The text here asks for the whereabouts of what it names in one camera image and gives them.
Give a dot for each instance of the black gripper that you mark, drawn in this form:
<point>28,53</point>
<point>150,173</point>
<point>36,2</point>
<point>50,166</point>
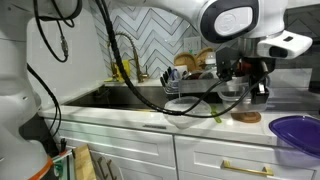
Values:
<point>250,65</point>

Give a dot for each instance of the clear plastic lunchbox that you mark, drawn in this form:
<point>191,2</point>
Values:
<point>188,122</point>
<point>233,100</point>

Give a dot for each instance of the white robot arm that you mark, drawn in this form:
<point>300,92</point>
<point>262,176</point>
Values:
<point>20,83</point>

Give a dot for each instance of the stainless steel sink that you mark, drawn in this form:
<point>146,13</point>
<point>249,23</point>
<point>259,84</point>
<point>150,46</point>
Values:
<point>133,96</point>

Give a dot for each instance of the round wooden coaster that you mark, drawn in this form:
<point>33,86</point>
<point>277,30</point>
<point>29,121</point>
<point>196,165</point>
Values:
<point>246,117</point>

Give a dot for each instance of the green utensil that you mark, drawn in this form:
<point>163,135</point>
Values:
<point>216,116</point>

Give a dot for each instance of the purple plastic container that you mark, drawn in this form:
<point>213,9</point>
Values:
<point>296,133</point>

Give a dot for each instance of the clear baby bottle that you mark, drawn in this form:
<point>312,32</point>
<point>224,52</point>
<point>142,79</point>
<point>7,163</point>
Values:
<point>210,61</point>

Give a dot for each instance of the black dish rack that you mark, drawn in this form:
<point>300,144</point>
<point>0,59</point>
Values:
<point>196,85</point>

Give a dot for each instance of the wooden cutting board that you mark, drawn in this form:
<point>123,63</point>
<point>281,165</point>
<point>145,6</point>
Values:
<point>203,56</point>
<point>185,60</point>

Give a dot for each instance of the white cup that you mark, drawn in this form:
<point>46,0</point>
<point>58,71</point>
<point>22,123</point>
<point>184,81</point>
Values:
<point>181,69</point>

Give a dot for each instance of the small gold lever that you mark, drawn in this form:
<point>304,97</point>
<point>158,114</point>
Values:
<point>145,73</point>

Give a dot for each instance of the gold spring faucet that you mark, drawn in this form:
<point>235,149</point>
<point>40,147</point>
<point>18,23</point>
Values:
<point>136,63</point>

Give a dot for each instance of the yellow cloth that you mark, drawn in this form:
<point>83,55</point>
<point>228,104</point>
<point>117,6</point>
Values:
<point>126,68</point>

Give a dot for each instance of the yellow sponge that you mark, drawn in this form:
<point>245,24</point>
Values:
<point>109,80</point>

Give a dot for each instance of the white base cabinet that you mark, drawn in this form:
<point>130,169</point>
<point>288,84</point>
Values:
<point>116,146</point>

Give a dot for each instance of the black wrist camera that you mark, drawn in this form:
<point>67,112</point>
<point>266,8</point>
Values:
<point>226,61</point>

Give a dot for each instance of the white wall outlet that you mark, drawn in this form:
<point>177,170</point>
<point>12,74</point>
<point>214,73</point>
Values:
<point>192,45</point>

